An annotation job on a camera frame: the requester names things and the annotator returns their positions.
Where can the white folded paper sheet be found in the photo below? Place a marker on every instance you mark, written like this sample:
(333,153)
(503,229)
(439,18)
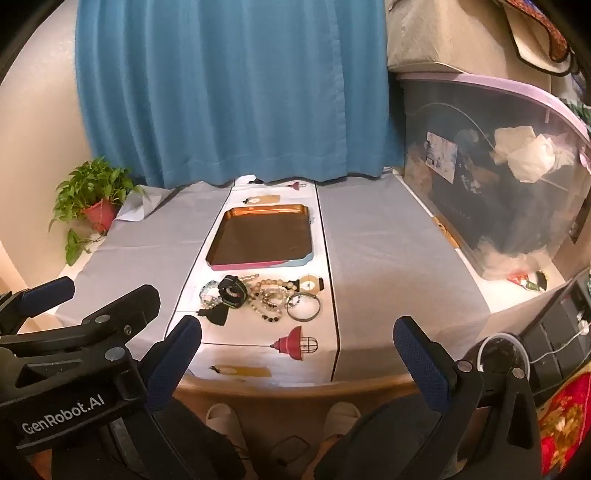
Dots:
(134,205)

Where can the potted green plant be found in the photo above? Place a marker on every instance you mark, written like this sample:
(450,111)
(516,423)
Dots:
(87,184)

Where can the beige cloth-covered box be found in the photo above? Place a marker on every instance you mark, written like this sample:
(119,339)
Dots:
(438,37)

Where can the white slipper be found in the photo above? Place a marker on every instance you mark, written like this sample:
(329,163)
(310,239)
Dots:
(341,417)
(224,417)

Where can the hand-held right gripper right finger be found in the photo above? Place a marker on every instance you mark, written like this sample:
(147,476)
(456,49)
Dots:
(422,364)

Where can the round black cup white rim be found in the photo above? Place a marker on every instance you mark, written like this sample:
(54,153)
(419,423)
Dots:
(498,355)

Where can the red printed cloth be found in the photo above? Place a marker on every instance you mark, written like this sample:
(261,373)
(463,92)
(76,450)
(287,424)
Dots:
(565,415)

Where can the copper tray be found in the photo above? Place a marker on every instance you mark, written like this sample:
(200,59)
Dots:
(258,235)

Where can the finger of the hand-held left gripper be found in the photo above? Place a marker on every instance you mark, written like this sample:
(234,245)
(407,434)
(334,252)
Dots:
(124,309)
(46,295)

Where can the small red green packet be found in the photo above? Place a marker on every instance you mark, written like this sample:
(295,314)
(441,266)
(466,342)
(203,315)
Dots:
(526,280)

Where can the grey tablecloth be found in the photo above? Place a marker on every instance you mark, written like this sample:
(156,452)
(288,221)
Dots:
(392,258)

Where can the thin metal bangle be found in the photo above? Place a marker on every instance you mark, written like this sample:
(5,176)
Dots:
(304,319)

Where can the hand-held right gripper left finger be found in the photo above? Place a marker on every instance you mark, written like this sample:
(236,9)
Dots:
(173,364)

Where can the white printed table runner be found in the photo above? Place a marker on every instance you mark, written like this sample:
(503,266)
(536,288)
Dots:
(240,357)

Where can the black wrist watch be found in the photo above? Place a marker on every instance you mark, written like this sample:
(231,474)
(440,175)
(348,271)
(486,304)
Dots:
(231,290)

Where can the person's black pants leg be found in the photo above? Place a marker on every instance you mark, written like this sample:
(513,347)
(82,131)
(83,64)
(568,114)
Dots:
(198,447)

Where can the beige mat with dark trim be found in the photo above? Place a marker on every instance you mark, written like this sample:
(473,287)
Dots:
(531,41)

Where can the black electronic box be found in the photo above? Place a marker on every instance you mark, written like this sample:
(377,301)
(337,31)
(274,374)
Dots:
(558,341)

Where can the blue curtain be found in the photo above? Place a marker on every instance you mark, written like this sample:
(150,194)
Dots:
(231,92)

